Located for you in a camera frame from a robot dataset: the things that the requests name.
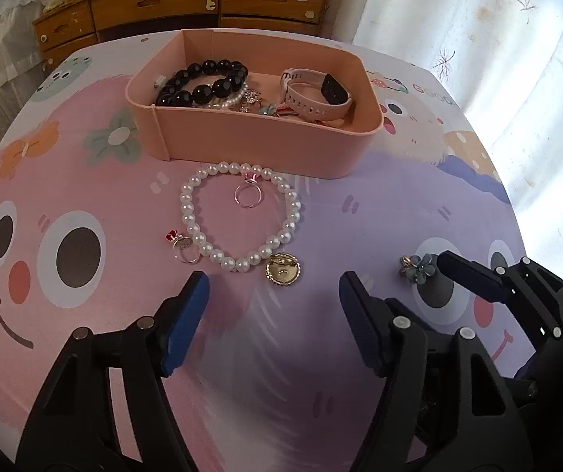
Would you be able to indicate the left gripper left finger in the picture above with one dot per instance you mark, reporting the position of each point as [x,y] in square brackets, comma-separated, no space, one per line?
[157,346]

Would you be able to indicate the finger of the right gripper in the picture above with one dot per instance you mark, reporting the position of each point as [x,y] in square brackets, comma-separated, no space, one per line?
[394,307]
[473,276]

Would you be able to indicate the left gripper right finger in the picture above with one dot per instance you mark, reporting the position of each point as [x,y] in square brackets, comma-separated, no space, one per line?
[395,348]

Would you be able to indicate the blue flower hair clip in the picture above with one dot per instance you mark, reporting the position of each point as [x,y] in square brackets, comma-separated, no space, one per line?
[418,270]

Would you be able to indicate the white pearl bracelet gold charm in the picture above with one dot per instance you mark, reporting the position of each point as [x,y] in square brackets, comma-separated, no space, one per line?
[239,217]

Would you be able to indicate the pink smart watch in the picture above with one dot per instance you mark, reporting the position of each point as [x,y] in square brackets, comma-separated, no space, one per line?
[314,95]

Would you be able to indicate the cartoon printed tablecloth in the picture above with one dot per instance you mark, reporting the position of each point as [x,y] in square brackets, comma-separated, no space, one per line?
[96,233]

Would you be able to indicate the pink plastic tray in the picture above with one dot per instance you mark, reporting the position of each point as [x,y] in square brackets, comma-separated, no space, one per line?
[252,125]

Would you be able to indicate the white floral curtain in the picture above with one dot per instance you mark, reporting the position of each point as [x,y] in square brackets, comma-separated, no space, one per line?
[501,61]

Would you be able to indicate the small white tag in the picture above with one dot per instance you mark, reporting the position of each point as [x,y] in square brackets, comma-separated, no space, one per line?
[160,81]

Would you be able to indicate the wooden desk with drawers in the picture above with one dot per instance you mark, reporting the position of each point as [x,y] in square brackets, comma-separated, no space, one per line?
[77,24]

